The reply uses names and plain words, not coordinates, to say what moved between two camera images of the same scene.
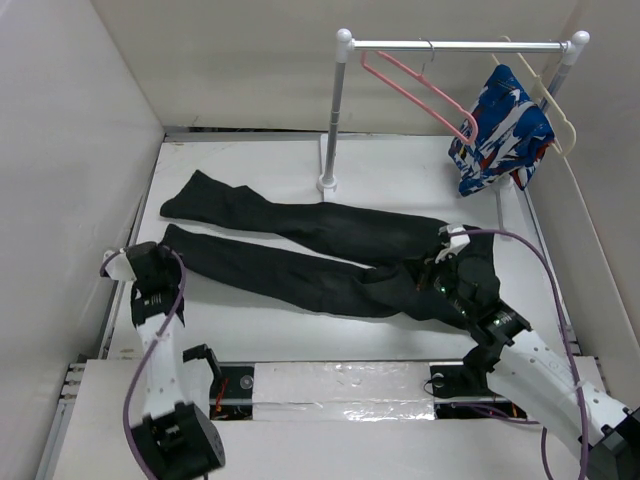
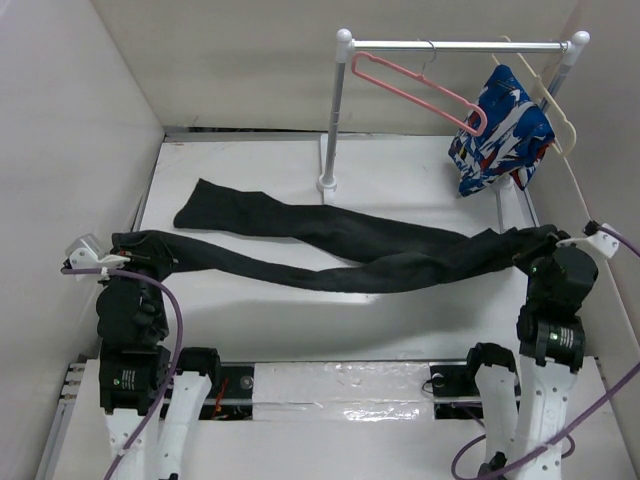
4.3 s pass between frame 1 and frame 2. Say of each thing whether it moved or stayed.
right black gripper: moved
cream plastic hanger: stayed
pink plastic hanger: moved
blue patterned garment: stayed
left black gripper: moved
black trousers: moved
